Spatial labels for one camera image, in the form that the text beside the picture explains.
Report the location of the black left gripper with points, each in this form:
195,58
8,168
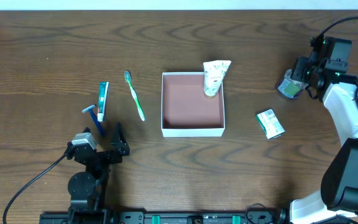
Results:
101,156

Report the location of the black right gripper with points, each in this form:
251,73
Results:
301,70

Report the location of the clear pump bottle green label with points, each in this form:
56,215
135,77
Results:
290,88

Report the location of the white lotion tube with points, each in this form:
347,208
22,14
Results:
214,73

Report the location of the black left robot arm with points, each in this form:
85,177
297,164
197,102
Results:
88,188

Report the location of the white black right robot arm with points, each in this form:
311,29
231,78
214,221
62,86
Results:
325,70

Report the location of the blue disposable razor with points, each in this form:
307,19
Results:
89,110

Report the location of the green white toothpaste tube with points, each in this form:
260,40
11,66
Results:
103,93

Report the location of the green white soap package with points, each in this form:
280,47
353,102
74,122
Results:
270,124

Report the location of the green white toothbrush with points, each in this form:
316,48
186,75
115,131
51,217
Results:
128,79

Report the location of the white box with pink interior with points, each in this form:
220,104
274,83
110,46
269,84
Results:
185,111

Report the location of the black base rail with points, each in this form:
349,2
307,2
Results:
255,215

